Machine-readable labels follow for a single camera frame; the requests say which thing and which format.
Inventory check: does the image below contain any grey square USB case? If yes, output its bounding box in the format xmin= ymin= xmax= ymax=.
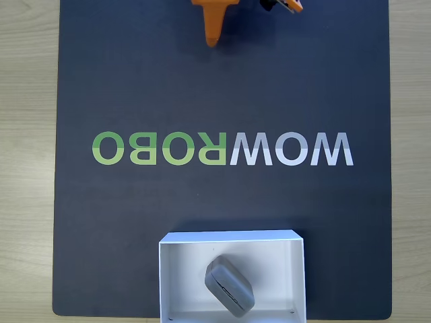
xmin=203 ymin=254 xmax=255 ymax=318

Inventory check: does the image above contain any dark blue WOWROBO mat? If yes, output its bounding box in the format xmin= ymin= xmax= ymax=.
xmin=52 ymin=0 xmax=393 ymax=319

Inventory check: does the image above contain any white cardboard box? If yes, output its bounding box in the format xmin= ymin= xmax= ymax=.
xmin=158 ymin=229 xmax=308 ymax=323

